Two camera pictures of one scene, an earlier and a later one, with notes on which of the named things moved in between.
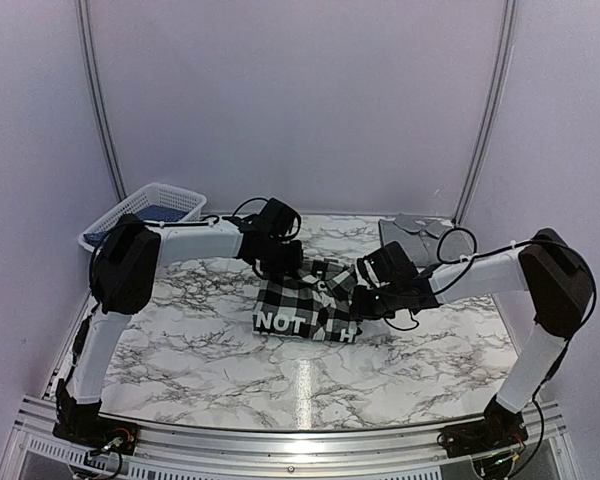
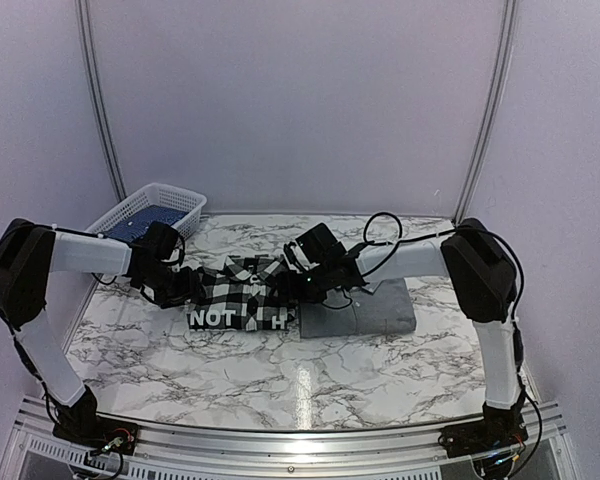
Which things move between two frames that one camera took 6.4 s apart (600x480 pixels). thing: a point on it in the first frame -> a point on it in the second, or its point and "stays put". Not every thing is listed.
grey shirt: (418, 235) -> (356, 310)
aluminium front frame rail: (41, 453) stays put
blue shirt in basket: (148, 214) stays put
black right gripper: (359, 308) -> (290, 290)
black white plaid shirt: (317, 302) -> (242, 297)
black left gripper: (293, 262) -> (190, 286)
